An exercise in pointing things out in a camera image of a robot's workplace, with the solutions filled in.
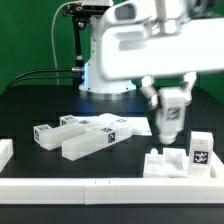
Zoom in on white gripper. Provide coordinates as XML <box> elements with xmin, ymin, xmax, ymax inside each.
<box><xmin>99</xmin><ymin>18</ymin><xmax>224</xmax><ymax>109</ymax></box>

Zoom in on white chair seat block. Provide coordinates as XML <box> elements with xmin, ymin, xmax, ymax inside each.
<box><xmin>143</xmin><ymin>148</ymin><xmax>224</xmax><ymax>178</ymax></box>

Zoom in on white chair side frame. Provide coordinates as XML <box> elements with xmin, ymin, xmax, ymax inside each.
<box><xmin>33</xmin><ymin>113</ymin><xmax>134</xmax><ymax>161</ymax></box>

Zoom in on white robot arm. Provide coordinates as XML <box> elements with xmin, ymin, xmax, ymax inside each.
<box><xmin>92</xmin><ymin>0</ymin><xmax>224</xmax><ymax>105</ymax></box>

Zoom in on white flat chair panel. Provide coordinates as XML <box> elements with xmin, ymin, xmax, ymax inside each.
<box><xmin>128</xmin><ymin>117</ymin><xmax>152</xmax><ymax>136</ymax></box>

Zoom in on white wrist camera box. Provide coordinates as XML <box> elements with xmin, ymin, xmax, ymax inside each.
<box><xmin>103</xmin><ymin>0</ymin><xmax>155</xmax><ymax>26</ymax></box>

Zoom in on white border fence frame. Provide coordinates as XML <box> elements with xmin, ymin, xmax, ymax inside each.
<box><xmin>0</xmin><ymin>138</ymin><xmax>224</xmax><ymax>205</ymax></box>

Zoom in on black cables at base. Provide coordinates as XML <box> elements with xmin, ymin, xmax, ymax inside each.
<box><xmin>3</xmin><ymin>66</ymin><xmax>86</xmax><ymax>94</ymax></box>

